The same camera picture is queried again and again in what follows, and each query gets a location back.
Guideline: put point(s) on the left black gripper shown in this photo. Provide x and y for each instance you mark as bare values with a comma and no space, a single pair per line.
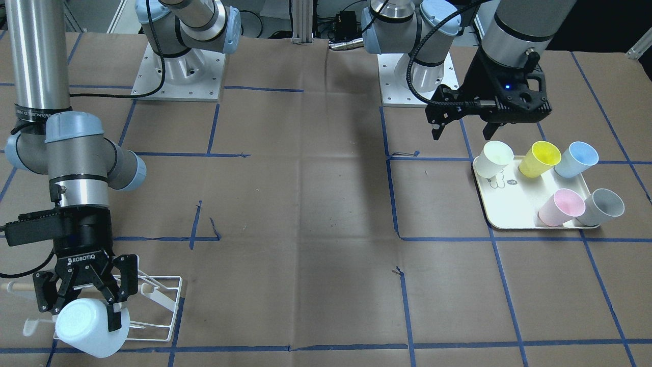
480,76

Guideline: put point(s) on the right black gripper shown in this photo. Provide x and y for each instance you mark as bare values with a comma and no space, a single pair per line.
84,236

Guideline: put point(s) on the light blue cup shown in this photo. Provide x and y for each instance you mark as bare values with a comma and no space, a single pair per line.
83,324
579,157

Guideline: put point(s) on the cream white cup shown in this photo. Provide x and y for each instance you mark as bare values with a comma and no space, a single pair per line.
494,157

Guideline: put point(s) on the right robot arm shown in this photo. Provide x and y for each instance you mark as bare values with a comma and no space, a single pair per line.
68,146

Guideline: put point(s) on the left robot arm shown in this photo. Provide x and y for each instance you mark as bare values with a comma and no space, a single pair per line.
426,32

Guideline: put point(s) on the yellow cup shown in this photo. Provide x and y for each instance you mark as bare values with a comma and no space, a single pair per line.
541,157

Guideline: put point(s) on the pink cup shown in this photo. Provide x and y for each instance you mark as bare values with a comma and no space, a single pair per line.
561,207

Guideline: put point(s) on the grey cup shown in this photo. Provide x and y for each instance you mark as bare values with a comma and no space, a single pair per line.
601,206

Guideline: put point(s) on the cream plastic tray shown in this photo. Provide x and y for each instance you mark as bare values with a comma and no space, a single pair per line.
512,201

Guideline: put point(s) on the white wire cup rack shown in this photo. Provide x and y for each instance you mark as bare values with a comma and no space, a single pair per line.
147,324

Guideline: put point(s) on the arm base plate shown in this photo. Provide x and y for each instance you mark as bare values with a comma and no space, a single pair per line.
195,76
394,89

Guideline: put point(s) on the aluminium frame post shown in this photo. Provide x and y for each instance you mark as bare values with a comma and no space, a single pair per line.
302,15

